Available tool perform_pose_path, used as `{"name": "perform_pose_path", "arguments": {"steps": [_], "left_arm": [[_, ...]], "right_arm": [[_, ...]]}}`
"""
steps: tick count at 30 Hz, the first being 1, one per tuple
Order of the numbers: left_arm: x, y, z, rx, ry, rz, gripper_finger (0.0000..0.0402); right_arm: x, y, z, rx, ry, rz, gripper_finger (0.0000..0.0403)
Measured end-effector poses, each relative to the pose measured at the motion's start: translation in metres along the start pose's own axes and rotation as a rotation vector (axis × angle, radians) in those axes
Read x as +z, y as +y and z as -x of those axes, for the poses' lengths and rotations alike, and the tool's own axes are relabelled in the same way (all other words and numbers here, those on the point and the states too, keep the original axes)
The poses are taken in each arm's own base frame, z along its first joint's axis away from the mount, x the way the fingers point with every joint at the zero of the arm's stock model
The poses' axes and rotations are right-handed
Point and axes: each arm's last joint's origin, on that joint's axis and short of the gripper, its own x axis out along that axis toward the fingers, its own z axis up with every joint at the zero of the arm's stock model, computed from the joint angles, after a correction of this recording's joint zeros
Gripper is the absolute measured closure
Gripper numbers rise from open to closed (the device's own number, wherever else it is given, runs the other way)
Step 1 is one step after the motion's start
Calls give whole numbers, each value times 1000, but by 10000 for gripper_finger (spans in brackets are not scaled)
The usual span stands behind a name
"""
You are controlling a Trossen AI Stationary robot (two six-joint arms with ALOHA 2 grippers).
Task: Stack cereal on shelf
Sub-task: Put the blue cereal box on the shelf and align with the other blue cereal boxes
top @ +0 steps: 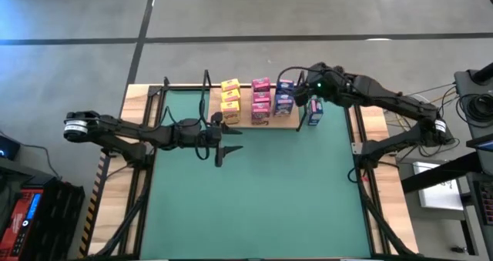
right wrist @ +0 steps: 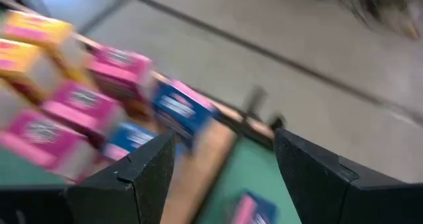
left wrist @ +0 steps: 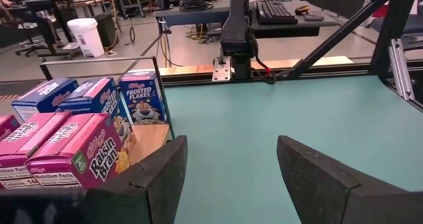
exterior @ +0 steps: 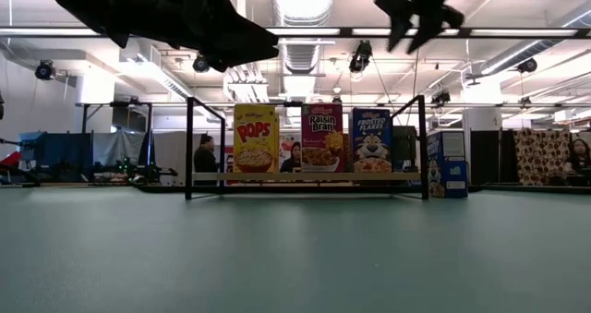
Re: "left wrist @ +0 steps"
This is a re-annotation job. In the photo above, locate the green table mat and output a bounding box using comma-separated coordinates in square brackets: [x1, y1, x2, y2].
[163, 75, 423, 224]

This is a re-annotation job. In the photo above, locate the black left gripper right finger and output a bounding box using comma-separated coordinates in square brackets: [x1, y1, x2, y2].
[276, 134, 423, 224]

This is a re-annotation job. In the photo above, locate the black office chair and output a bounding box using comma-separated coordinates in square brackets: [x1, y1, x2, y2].
[0, 4, 50, 58]

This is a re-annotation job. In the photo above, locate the grey desk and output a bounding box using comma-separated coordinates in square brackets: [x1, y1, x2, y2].
[153, 0, 337, 40]

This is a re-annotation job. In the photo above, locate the silver aluminium extrusion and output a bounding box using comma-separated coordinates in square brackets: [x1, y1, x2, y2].
[388, 38, 416, 101]

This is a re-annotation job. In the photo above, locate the blue Frosted Flakes cereal box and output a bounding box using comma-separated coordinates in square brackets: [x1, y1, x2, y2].
[11, 77, 80, 123]
[118, 71, 169, 126]
[54, 77, 137, 155]

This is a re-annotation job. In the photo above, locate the white plastic bucket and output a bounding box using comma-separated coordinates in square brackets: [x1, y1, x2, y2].
[67, 17, 105, 58]

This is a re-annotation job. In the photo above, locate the silver mounting plate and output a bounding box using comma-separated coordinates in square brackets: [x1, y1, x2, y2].
[212, 56, 231, 83]

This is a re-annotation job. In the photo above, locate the dark blue chair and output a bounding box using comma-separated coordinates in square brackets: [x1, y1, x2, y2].
[371, 14, 423, 52]

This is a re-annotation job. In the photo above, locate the black and red base cable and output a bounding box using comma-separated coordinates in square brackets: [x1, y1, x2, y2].
[250, 55, 277, 85]

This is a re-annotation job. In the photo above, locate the black keyboard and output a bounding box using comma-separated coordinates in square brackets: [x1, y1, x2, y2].
[256, 0, 299, 25]

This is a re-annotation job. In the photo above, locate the pink Raisin Bran cereal box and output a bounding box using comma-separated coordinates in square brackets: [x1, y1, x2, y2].
[0, 111, 72, 189]
[0, 114, 21, 142]
[25, 112, 132, 189]

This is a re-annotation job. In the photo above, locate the dark work table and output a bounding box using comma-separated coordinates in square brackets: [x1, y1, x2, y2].
[22, 0, 115, 61]

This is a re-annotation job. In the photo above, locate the coiled black cable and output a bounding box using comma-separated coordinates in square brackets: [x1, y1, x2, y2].
[179, 0, 215, 13]

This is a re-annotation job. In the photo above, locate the wooden shelf with black frame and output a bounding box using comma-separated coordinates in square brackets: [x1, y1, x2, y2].
[38, 56, 174, 167]

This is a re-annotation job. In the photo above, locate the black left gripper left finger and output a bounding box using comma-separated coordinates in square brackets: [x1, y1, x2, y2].
[84, 134, 188, 224]

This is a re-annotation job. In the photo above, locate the black metal table frame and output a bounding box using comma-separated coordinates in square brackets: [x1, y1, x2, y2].
[158, 0, 423, 112]

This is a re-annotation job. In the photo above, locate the black box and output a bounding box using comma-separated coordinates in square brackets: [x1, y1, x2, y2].
[95, 11, 116, 49]

